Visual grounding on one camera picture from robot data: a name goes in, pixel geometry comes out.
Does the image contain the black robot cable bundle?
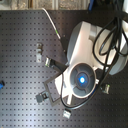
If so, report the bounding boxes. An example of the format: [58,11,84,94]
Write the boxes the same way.
[60,0,128,111]

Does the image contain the grey metal cable clip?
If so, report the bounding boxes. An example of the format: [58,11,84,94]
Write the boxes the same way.
[36,43,42,63]

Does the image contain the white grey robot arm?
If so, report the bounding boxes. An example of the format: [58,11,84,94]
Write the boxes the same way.
[45,22,128,109]

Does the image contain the silver black bracket right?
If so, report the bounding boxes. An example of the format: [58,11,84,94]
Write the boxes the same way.
[101,84,110,94]

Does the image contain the silver black bracket upper left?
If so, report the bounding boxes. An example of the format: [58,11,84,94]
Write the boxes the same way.
[45,57,52,66]

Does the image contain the silver black bracket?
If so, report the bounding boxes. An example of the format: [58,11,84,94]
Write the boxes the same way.
[45,57,52,66]
[101,84,110,94]

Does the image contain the silver bracket bottom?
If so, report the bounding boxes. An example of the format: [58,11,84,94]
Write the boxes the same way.
[63,110,71,119]

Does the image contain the white cable with green tip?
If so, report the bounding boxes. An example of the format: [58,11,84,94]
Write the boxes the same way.
[41,7,63,40]

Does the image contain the black gripper frame body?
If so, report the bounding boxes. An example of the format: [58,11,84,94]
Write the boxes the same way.
[43,76,63,104]

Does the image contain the black bracket block lower left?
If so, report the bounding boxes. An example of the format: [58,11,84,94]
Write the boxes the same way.
[36,92,48,103]

